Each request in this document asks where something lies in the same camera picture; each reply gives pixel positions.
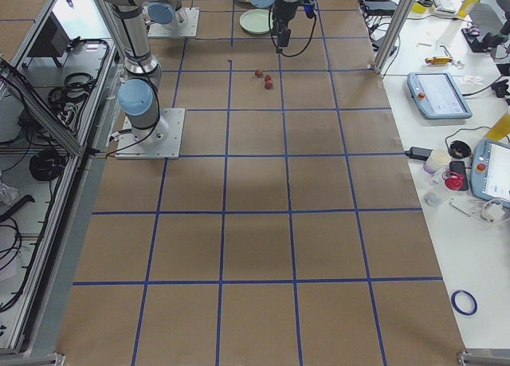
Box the red round object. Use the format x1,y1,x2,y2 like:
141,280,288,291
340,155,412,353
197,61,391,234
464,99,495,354
442,171,465,191

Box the white paper cup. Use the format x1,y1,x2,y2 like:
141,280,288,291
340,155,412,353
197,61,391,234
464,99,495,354
422,149,451,175

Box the blue tape roll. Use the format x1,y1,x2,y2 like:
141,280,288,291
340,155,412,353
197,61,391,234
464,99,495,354
450,289,478,317

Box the light green plate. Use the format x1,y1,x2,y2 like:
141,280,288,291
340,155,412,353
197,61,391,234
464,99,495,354
239,9,272,35

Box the lower teach pendant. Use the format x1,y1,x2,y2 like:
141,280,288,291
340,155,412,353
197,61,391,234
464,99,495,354
470,139,510,208

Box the black power adapter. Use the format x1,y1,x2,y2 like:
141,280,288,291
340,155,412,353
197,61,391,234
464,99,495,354
405,147,432,161

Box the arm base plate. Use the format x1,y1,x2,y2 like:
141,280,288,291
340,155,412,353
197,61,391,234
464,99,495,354
147,7,200,39
115,108,186,159

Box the black bowl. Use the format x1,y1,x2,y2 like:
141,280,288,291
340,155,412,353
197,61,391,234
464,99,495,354
448,140,472,159

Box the aluminium frame post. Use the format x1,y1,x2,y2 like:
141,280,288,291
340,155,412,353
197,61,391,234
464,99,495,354
373,0,415,74

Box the coiled black cable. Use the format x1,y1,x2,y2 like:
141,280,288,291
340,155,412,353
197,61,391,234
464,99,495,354
29,148,65,183

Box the teach pendant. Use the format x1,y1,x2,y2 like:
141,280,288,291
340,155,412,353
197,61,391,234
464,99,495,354
406,72,473,120
470,139,510,208

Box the upper teach pendant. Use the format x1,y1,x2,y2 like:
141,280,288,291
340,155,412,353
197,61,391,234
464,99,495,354
406,72,473,120

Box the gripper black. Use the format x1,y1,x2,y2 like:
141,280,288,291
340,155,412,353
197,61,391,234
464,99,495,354
272,0,316,47

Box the aluminium rack frame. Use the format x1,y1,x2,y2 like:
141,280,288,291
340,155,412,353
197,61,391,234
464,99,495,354
1,0,118,359

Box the black smartphone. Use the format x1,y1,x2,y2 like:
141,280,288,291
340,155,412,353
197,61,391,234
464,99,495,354
449,160,469,191

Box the white charger plug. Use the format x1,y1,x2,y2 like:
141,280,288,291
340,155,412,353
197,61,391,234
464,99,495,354
481,203,504,223

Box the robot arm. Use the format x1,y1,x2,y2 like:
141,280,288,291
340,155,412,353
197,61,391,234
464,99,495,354
146,1,187,30
102,0,316,146

